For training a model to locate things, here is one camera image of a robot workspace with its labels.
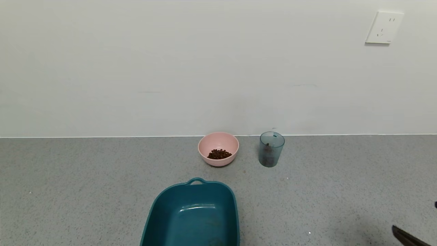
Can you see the translucent blue ribbed cup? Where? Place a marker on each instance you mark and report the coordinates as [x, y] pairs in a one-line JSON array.
[[277, 153]]

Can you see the brown beans pile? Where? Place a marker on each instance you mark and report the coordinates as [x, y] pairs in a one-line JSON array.
[[219, 154]]

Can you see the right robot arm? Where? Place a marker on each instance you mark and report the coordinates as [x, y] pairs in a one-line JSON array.
[[406, 238]]

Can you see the white wall outlet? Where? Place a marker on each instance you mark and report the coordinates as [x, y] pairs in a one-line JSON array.
[[384, 28]]

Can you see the pink bowl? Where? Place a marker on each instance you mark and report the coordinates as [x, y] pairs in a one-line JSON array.
[[218, 141]]

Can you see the teal plastic tray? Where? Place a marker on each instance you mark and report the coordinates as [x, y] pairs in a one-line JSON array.
[[193, 215]]

